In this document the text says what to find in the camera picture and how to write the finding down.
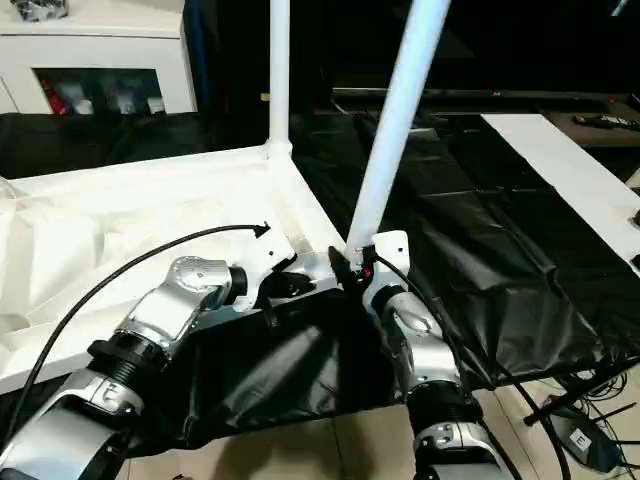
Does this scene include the white plastic table top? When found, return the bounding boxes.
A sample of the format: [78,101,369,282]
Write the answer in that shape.
[0,142,364,396]

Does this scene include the white plastic table leg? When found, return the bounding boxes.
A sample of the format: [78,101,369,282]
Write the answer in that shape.
[344,0,454,269]
[267,0,294,161]

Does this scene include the black table mat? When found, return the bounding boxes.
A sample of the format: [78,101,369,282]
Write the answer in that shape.
[0,109,640,449]

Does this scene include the white flat board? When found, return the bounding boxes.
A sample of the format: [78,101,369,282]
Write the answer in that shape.
[479,113,640,276]

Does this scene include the blue curtain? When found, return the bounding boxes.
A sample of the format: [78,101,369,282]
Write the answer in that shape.
[182,0,211,114]

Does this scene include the brown side table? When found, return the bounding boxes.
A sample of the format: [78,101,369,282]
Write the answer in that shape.
[542,105,640,149]

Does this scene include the black remote control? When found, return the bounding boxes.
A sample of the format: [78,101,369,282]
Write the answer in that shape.
[573,113,630,129]

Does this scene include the black tripod stand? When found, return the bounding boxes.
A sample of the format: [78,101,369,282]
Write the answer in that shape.
[524,357,640,474]

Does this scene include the white glass-door cabinet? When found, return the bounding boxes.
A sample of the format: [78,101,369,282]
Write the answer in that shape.
[0,0,199,116]

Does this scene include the bag of black parts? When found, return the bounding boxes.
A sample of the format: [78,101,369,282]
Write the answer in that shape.
[12,0,51,24]

